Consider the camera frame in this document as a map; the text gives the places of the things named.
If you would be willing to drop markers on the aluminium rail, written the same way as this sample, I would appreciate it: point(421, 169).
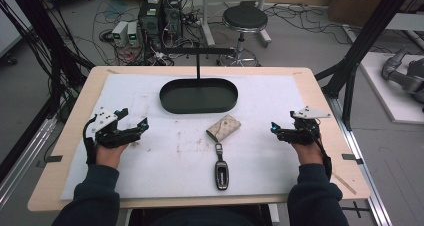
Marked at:
point(361, 172)
point(23, 159)

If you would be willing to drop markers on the white metal table leg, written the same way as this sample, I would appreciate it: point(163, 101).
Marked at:
point(208, 29)

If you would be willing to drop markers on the person's right hand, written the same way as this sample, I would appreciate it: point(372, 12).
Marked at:
point(308, 154)

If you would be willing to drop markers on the white floor board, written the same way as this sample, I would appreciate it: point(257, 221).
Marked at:
point(386, 102)

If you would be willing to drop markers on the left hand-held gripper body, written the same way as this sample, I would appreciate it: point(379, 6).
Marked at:
point(108, 134)

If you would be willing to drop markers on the person's left hand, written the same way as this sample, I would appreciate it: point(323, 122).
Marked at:
point(108, 156)

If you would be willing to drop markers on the wooden table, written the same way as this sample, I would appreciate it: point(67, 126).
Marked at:
point(333, 142)

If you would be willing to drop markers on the black tape piece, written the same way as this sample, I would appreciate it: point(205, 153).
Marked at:
point(53, 159)
point(351, 157)

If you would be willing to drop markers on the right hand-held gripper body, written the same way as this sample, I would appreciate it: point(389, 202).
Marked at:
point(305, 131)

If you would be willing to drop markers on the person's dark torso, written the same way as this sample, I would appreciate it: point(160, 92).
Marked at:
point(200, 217)

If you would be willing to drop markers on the black car key fob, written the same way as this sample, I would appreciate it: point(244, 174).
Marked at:
point(221, 172)

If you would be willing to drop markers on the white table mat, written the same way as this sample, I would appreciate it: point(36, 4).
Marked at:
point(173, 159)

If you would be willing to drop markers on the cardboard box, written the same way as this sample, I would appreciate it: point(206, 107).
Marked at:
point(360, 2)

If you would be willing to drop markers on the black oval tray hanger stand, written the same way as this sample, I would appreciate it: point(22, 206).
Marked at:
point(198, 97)

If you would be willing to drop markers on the black computer tower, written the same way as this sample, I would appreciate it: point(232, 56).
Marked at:
point(173, 17)
point(150, 22)

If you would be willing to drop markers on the white power supply box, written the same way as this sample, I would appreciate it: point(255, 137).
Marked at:
point(119, 32)
point(132, 34)

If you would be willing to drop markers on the beige key pouch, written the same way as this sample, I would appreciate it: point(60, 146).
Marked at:
point(224, 128)

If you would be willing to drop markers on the black round stool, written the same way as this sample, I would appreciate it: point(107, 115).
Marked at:
point(245, 17)

